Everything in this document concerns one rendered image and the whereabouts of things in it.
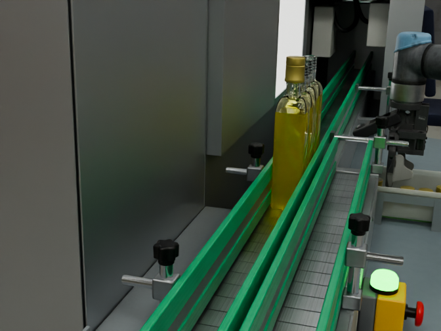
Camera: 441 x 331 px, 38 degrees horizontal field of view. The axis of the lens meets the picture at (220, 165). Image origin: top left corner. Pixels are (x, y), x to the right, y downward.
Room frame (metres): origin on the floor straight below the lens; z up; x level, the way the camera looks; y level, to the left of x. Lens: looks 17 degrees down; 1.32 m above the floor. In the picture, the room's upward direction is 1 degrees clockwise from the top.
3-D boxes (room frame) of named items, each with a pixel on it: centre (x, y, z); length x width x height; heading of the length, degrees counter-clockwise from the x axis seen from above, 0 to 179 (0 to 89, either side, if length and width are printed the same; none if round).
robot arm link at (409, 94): (1.43, -0.42, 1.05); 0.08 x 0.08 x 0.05
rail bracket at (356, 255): (0.76, -0.20, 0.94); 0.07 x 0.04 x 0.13; 74
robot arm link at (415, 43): (1.43, -0.42, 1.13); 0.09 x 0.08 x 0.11; 43
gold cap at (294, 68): (1.13, -0.13, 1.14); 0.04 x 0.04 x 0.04
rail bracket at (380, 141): (1.35, -0.32, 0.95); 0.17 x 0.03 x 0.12; 74
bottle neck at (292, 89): (1.13, -0.13, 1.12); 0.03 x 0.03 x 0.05
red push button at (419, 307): (0.91, -0.31, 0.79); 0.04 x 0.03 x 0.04; 164
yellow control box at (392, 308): (0.92, -0.27, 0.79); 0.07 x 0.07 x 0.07; 74
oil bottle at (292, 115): (1.13, -0.13, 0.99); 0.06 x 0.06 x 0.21; 73
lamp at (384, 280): (0.92, -0.27, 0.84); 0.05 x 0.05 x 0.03
